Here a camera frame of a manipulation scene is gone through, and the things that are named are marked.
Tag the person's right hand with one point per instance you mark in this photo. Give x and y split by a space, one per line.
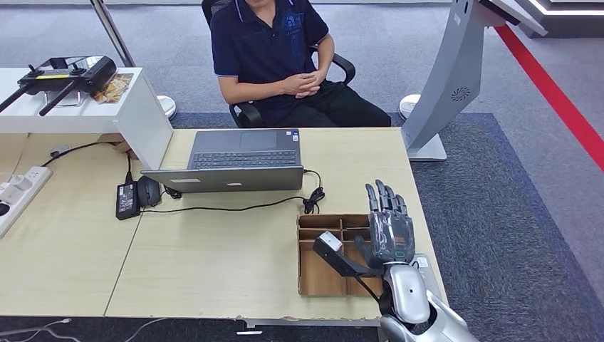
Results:
295 85

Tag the person's left hand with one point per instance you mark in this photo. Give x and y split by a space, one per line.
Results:
317 82

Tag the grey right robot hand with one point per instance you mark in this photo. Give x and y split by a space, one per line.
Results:
391 236

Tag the person's right forearm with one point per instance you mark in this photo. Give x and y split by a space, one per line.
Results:
250 90

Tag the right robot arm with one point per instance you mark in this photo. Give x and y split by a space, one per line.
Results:
410 292

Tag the person's left forearm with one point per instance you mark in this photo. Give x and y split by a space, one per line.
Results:
325 56

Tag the person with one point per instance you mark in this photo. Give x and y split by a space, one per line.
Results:
264 42

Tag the autumn print card stack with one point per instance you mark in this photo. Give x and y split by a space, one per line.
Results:
113 88

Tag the black office chair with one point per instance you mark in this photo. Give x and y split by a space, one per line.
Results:
247 115

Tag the brown divided wooden tray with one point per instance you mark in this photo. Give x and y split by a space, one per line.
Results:
321 274

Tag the white base pole stand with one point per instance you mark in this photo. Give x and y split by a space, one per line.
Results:
167 107
408 106

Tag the grey laptop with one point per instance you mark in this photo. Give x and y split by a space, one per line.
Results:
222 179

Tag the grey kiosk stand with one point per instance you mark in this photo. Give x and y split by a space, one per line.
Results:
448 85

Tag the white desktop riser shelf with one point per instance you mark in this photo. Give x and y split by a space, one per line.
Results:
137 118

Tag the black computer mouse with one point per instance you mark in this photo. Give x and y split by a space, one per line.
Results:
148 191

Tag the black controller with antennas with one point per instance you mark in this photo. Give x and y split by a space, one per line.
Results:
94 73

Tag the black power adapter brick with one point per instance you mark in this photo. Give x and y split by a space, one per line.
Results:
127 203

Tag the clear acrylic stand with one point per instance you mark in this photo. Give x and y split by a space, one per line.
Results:
63 99

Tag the dark step with light strip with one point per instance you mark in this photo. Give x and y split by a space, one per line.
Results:
566 23

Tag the white power strip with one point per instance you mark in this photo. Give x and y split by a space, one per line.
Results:
35 177

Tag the white charger plug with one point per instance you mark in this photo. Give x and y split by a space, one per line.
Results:
9 194
21 182

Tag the black plug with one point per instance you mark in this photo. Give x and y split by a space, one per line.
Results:
3 209

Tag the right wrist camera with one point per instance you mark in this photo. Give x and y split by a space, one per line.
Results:
330 240

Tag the grey desk frame bar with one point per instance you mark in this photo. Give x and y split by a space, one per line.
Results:
306 323

